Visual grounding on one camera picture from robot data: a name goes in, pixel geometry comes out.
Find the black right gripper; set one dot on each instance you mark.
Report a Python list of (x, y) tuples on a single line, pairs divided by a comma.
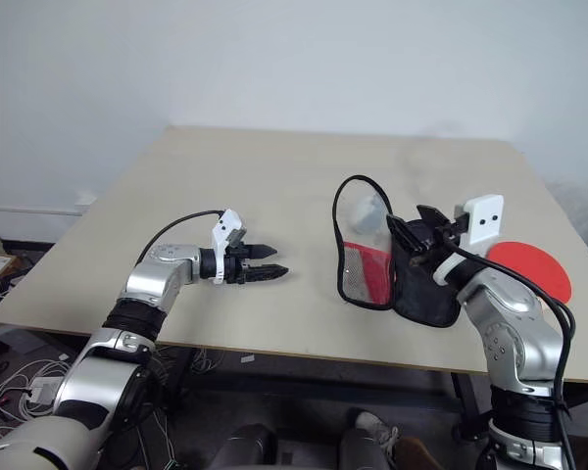
[(436, 240)]

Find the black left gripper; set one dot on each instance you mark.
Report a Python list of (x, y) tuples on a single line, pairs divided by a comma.
[(237, 254)]

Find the black red mesh bag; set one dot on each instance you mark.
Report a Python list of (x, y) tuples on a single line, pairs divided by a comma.
[(421, 298)]

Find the red round disc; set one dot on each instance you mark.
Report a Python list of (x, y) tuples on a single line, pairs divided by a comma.
[(529, 269)]

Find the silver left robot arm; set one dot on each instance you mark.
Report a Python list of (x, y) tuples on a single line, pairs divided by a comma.
[(147, 284)]

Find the white plush ball charm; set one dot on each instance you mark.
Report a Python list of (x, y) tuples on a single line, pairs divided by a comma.
[(365, 213)]

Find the small white paper tag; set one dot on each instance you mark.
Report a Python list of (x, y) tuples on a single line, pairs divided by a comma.
[(247, 359)]

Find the dark rounded grey shape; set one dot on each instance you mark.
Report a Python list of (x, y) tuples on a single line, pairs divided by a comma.
[(362, 450), (245, 448)]

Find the white power adapter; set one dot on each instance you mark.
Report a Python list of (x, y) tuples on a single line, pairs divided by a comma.
[(45, 390)]

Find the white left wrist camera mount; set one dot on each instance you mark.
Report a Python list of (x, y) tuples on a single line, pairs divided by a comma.
[(225, 227)]

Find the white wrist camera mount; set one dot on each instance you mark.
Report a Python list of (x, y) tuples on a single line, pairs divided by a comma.
[(225, 227), (487, 220)]

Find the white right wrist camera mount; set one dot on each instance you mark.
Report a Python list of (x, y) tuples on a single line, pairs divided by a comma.
[(487, 220)]

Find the black table frame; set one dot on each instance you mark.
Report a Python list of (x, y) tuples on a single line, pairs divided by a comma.
[(466, 401)]

